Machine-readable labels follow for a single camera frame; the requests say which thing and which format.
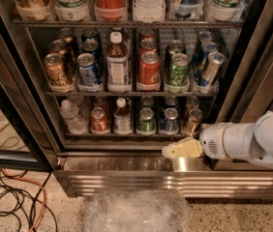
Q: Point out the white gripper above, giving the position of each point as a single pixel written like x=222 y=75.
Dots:
x=211 y=141

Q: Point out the blue pepsi can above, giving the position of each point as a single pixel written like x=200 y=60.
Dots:
x=94 y=48
x=91 y=34
x=170 y=102
x=169 y=123
x=86 y=65

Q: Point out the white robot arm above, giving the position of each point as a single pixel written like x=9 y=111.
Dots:
x=251 y=142

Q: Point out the gold can bottom front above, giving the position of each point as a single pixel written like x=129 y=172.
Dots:
x=192 y=121

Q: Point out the gold can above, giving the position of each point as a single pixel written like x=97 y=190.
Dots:
x=56 y=70
x=191 y=103
x=192 y=121
x=61 y=47
x=68 y=35

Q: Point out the gold can bottom rear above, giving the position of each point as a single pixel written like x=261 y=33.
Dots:
x=191 y=103

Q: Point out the green sprite can front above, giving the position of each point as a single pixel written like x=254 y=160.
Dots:
x=146 y=120

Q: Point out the green sprite can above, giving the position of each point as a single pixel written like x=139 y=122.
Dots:
x=147 y=101
x=146 y=120

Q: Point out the green sprite can rear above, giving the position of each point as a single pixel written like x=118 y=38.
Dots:
x=147 y=101

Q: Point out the iced tea bottle bottom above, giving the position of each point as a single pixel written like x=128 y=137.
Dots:
x=122 y=117

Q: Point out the iced tea bottle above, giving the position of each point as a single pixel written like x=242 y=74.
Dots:
x=117 y=60
x=122 y=117

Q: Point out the green mountain dew can front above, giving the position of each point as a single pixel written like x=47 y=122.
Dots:
x=177 y=70

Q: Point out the green mountain dew can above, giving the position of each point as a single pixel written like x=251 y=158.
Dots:
x=177 y=70
x=173 y=47

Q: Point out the red bull can front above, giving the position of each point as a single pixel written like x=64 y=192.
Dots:
x=213 y=63

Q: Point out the red bull can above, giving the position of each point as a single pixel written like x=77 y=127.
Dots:
x=204 y=36
x=213 y=63
x=205 y=49

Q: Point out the red coke can middle front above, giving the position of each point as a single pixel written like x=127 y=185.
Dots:
x=149 y=68

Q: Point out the red coke can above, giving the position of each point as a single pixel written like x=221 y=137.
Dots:
x=101 y=102
x=147 y=45
x=99 y=121
x=149 y=68
x=147 y=34

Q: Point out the red coke can bottom front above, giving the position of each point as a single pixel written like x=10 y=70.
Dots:
x=99 y=121

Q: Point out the right glass fridge door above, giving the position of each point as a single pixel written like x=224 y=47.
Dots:
x=246 y=85

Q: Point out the red coke can bottom rear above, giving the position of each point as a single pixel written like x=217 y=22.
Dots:
x=101 y=102

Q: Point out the green mountain dew can rear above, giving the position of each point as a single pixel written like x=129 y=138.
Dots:
x=173 y=47

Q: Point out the red bull can rear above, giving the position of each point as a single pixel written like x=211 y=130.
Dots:
x=204 y=36

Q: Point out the stainless fridge base grille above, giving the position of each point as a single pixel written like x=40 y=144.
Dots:
x=194 y=178

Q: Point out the red coke can middle rear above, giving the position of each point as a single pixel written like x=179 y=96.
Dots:
x=147 y=34

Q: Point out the blue pepsi can middle front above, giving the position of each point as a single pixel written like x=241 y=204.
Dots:
x=86 y=65

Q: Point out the gold can middle front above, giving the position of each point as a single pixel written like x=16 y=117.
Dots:
x=56 y=70

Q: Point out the blue pepsi can middle rear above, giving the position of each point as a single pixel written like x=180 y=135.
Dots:
x=91 y=34

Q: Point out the gold can middle rear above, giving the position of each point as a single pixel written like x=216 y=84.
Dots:
x=68 y=35

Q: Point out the clear plastic bag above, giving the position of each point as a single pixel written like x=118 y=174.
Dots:
x=144 y=210

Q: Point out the iced tea bottle middle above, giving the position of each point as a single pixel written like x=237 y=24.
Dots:
x=117 y=60

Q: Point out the clear water bottle front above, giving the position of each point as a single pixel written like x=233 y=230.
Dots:
x=73 y=119

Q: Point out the clear water bottle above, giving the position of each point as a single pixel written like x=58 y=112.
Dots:
x=73 y=119
x=149 y=10
x=82 y=103

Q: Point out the clear water bottle rear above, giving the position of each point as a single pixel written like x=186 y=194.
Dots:
x=82 y=103

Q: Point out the clear water bottle top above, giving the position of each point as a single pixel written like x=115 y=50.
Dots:
x=149 y=10

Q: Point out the top wire shelf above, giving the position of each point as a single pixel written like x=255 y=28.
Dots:
x=130 y=24

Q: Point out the wire shelf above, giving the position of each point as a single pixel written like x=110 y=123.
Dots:
x=129 y=94
x=130 y=24

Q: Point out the middle wire shelf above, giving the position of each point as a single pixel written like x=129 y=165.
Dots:
x=129 y=94

